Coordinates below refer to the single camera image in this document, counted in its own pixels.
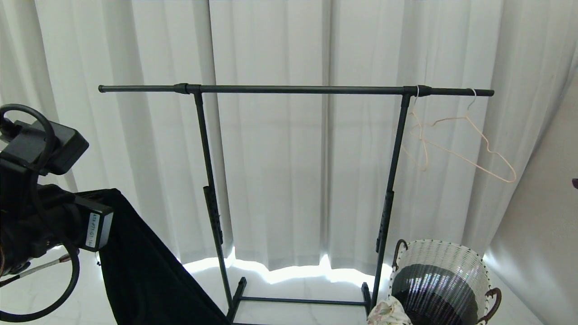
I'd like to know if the black clothes rack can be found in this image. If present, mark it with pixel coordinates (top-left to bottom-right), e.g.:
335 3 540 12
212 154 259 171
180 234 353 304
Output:
98 83 495 325

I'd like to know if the white curtain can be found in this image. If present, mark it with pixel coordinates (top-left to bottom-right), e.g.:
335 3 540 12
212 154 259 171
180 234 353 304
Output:
0 0 578 274

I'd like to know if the black garment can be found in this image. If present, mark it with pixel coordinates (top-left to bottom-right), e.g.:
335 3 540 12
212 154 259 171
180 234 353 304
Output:
75 189 228 325

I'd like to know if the white laundry basket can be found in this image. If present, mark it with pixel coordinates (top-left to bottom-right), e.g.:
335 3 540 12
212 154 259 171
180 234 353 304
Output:
389 239 503 325

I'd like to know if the black cable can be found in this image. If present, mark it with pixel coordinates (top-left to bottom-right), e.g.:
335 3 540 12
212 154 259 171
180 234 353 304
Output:
0 104 81 322

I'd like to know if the pink clothes hanger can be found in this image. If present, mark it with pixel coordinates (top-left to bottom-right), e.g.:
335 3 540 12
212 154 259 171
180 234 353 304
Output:
422 89 517 183
402 86 429 172

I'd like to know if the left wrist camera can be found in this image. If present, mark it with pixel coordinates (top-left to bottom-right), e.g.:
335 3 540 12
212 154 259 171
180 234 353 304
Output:
0 118 90 181

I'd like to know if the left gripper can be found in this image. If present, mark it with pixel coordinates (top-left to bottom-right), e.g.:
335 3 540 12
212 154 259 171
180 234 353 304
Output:
0 181 113 260

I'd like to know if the cream printed garment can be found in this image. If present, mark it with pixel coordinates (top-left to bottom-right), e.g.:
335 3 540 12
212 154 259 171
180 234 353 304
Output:
367 296 412 325

